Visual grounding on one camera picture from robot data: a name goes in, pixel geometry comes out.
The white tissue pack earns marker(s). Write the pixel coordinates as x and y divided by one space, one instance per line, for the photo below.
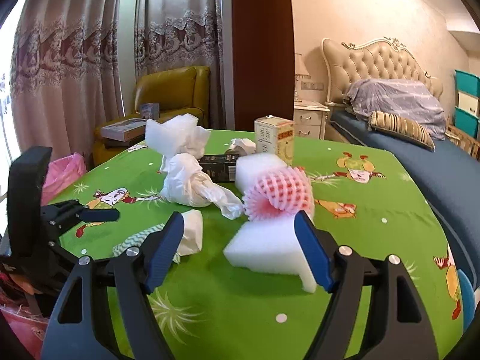
192 239

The pink trash bag bin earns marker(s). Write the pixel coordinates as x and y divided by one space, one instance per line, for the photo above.
61 173

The crumpled white tissue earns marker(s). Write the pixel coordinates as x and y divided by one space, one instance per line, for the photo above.
241 147

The large flat white box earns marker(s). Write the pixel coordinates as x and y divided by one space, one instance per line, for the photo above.
125 130

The crumpled white foam sheet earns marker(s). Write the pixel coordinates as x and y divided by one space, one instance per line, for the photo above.
181 134

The black tissue box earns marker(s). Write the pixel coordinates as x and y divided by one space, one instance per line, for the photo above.
221 168

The blue bed mattress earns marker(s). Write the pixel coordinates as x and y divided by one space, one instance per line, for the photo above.
448 178

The teal storage bins stack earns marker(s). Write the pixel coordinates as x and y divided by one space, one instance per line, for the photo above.
467 105

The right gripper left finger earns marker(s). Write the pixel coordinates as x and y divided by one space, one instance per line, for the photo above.
80 326

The yellow leather armchair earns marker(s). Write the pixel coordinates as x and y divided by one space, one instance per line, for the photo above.
177 91

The small blue picture box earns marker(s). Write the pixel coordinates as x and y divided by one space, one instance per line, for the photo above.
150 110

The lace curtain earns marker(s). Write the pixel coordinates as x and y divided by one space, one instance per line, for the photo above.
64 77
182 33

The striped brown pillow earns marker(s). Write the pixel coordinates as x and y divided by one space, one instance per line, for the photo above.
403 128

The pink foam fruit net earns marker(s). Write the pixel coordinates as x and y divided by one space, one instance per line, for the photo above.
280 192

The right lace curtain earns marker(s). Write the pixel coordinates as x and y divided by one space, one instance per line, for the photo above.
182 33

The white nightstand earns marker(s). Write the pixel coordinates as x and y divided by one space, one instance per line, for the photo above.
310 119

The large white foam block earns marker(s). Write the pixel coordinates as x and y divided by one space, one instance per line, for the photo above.
270 246

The green cartoon tablecloth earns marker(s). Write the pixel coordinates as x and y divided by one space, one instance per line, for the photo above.
248 293

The yellow white carton box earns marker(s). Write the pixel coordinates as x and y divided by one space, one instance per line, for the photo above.
275 135

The white plastic bag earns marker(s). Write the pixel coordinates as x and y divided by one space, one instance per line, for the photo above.
187 184

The beige tufted headboard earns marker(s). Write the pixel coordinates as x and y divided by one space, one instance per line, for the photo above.
382 58

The green wavy cloth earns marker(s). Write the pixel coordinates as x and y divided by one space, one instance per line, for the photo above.
136 239

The small white foam block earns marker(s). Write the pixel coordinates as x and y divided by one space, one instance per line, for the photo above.
250 167

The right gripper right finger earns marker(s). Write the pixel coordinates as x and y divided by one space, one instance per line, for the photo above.
397 325

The brown wooden door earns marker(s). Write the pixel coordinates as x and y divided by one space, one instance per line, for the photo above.
263 60

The grey striped duvet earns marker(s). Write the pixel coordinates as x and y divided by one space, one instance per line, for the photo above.
402 97

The left lace curtain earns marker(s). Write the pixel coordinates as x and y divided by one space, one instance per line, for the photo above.
64 77

